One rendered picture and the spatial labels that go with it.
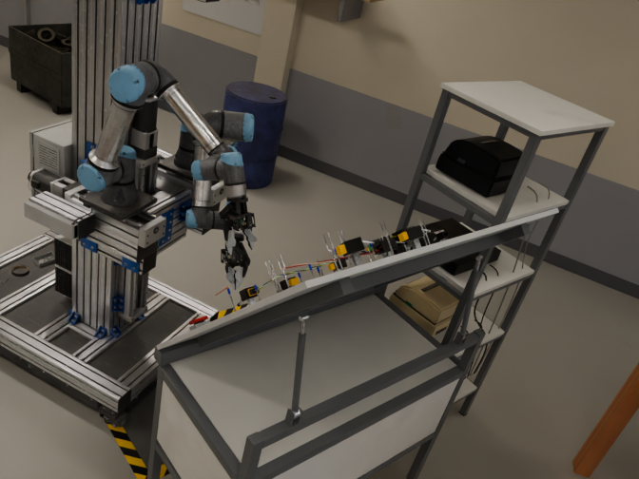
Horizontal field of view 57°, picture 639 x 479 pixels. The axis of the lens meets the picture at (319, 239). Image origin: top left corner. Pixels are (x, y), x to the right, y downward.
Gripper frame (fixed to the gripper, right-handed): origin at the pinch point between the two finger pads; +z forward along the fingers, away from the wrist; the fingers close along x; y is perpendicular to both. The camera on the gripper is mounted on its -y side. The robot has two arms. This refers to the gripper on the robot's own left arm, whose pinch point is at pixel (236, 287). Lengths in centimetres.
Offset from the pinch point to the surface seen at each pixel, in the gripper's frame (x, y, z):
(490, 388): 90, -192, 33
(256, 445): 22, 33, 57
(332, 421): 34, -12, 51
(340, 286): 57, 61, 17
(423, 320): 62, -88, 4
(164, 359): -24.9, 7.7, 27.2
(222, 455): 4, 18, 60
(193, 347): -17.4, 0.1, 22.2
